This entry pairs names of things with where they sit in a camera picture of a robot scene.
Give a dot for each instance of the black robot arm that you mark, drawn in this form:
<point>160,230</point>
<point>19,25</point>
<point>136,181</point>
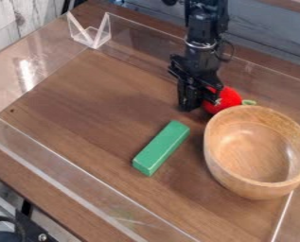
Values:
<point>206,21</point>

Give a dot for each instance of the green rectangular block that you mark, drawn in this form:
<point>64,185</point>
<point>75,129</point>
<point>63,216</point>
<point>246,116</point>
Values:
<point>159,148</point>

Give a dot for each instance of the black metal clamp base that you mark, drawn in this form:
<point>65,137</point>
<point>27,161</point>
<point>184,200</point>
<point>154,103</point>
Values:
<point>25,231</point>

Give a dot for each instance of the wooden bowl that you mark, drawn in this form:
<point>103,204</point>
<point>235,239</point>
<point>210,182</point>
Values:
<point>251,151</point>

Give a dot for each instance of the clear acrylic enclosure wall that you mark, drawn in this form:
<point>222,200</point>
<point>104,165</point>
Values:
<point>80,108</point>

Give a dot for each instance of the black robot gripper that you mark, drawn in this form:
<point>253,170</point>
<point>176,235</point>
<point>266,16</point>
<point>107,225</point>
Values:
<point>195,70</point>

